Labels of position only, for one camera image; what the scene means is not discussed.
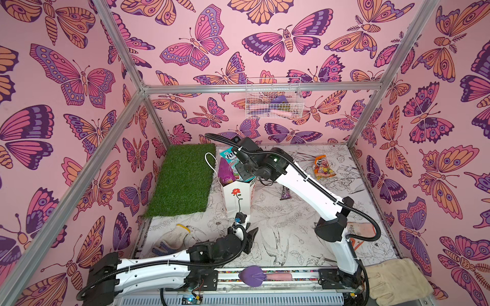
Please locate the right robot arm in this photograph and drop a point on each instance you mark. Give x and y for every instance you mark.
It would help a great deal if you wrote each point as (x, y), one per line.
(278, 166)

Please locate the beige leather glove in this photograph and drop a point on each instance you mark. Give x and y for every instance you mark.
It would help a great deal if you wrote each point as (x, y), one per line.
(397, 281)

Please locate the clear wall basket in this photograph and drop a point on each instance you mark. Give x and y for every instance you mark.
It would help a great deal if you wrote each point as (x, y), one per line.
(271, 98)

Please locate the orange lemon candy bag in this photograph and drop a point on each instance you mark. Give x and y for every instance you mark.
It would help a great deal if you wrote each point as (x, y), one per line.
(322, 169)

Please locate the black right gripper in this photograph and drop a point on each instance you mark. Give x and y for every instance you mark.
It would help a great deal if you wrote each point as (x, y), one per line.
(244, 173)

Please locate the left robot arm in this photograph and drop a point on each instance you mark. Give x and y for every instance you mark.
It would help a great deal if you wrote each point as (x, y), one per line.
(113, 277)

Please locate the brown chocolate candy packet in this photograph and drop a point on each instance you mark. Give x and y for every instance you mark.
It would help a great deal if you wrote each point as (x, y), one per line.
(286, 193)

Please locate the purple blackcurrant candy bag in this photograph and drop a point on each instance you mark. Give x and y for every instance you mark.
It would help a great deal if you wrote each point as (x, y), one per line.
(225, 173)

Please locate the white floral paper bag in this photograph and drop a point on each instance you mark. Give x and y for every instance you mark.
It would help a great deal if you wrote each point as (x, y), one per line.
(238, 196)

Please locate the teal mint candy bag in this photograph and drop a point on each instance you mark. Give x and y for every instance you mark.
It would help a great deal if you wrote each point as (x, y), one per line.
(233, 160)

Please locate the green artificial grass mat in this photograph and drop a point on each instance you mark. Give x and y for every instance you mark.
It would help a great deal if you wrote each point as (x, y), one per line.
(184, 182)

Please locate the white blue work glove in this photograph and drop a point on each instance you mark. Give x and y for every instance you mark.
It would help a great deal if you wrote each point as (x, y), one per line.
(170, 242)

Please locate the purple pink silicone spatula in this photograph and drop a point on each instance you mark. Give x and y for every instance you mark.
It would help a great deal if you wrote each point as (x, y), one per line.
(254, 276)

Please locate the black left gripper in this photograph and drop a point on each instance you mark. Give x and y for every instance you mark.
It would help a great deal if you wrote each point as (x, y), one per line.
(248, 240)

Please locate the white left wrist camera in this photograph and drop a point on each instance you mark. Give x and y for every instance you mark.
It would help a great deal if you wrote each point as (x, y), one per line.
(242, 219)

